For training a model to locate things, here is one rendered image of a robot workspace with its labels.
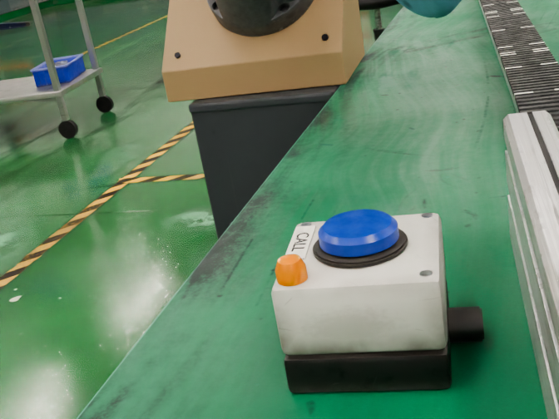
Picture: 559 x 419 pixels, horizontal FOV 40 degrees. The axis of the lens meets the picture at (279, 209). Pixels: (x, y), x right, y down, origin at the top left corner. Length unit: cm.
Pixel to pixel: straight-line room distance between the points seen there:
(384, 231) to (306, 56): 63
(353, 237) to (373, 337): 5
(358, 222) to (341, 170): 30
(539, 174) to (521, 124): 8
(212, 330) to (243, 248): 11
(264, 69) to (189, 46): 11
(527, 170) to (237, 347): 18
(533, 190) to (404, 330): 9
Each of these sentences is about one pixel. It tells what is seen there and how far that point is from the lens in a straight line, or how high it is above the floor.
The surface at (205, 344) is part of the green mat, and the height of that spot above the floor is 78.
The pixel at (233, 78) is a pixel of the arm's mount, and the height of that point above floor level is 80.
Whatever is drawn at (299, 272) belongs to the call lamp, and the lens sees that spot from 36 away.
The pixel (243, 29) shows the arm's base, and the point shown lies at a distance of 102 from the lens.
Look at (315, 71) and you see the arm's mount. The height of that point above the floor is 80.
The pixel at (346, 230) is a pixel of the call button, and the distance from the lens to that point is 38.
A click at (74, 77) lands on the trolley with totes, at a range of 455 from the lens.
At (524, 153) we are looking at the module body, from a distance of 42.
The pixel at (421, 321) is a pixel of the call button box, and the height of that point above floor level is 82.
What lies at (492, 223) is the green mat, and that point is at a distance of 55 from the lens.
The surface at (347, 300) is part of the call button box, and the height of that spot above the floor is 83.
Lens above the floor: 101
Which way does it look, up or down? 22 degrees down
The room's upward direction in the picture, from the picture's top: 10 degrees counter-clockwise
